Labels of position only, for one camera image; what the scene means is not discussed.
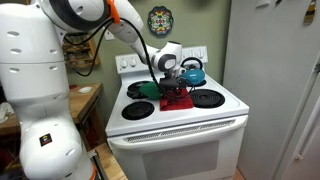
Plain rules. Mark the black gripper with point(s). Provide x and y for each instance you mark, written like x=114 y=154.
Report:
x=172 y=83

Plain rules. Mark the red cloth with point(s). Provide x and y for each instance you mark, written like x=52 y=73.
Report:
x=177 y=100

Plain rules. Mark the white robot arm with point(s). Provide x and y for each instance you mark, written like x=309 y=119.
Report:
x=34 y=78

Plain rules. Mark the teal kettle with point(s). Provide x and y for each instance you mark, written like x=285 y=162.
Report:
x=194 y=74

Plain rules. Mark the back left coil burner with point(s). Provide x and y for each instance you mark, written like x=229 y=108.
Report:
x=134 y=92

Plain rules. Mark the coil burner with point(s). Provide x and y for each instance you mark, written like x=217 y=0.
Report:
x=134 y=92
x=138 y=110
x=206 y=98

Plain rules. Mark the front right coil burner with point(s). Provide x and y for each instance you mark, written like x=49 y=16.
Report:
x=206 y=98

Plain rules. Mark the front left coil burner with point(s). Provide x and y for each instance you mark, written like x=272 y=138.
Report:
x=138 y=110

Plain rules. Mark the white electric stove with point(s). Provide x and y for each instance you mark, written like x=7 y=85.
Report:
x=187 y=144

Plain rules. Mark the small white dish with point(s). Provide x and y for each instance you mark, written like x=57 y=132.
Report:
x=85 y=89

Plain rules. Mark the wooden side table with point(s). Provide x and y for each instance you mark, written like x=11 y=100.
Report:
x=84 y=110

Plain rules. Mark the lower wooden spice rack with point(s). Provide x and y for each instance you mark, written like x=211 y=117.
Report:
x=79 y=51

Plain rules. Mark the white refrigerator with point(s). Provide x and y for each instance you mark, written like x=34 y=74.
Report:
x=272 y=64

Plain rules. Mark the yellow black fridge magnet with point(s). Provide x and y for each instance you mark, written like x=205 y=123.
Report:
x=310 y=12

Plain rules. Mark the colourful decorative wall plate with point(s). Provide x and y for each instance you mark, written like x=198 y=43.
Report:
x=160 y=20

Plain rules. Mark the white wall light switch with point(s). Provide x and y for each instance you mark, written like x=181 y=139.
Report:
x=108 y=35

